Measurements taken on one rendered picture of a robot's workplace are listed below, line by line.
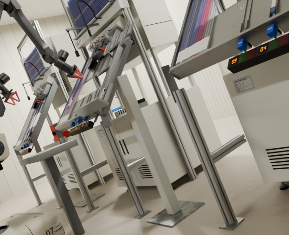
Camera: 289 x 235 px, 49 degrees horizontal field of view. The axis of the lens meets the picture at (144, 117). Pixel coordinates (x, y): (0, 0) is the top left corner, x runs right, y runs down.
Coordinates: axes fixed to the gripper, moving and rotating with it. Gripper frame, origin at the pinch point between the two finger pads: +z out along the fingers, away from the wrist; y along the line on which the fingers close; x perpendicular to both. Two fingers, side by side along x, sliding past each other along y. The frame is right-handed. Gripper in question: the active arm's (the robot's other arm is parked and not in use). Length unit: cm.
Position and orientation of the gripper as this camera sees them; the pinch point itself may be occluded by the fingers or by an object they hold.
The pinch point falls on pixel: (81, 77)
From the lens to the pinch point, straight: 222.2
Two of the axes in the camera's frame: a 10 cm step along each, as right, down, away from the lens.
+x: -2.9, 8.6, -4.1
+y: -5.5, 2.0, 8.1
